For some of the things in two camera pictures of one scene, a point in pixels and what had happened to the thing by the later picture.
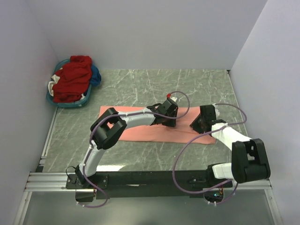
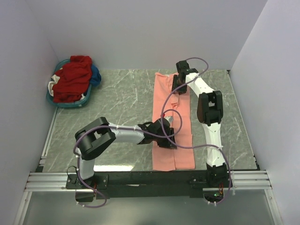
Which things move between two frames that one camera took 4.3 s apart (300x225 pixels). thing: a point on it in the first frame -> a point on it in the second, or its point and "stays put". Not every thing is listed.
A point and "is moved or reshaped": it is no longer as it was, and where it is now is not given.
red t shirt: [74, 80] stays put
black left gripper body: [170, 115] -> [167, 141]
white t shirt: [56, 78] stays put
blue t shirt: [96, 77] stays put
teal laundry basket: [70, 104] stays put
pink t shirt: [143, 131] is moved or reshaped
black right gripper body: [200, 120] -> [178, 85]
